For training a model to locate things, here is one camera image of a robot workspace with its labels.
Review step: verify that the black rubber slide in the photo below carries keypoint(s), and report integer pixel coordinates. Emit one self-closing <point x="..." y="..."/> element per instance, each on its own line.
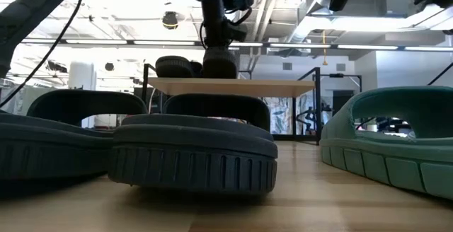
<point x="198" y="70"/>
<point x="53" y="154"/>
<point x="173" y="67"/>
<point x="191" y="165"/>

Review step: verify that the green rubber slide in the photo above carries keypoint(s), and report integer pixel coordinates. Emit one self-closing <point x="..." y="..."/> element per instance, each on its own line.
<point x="389" y="165"/>

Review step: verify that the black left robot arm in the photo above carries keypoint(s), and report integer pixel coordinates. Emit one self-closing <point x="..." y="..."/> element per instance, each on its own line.
<point x="28" y="12"/>

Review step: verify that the small black round speaker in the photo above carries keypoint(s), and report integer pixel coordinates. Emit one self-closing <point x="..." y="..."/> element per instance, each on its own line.
<point x="109" y="66"/>

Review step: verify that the white round pillar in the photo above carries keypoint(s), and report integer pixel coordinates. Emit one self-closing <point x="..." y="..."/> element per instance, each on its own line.
<point x="82" y="76"/>

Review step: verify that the wooden shelf with black frame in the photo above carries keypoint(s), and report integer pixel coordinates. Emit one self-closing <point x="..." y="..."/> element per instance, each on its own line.
<point x="230" y="87"/>

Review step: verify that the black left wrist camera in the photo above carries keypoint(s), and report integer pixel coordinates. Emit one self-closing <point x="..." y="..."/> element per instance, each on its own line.
<point x="236" y="30"/>

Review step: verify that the black metal stand frame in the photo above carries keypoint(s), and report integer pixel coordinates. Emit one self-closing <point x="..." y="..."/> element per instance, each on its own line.
<point x="345" y="75"/>

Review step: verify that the black aluminium rig frame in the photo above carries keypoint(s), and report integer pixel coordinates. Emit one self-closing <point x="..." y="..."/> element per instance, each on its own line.
<point x="293" y="138"/>

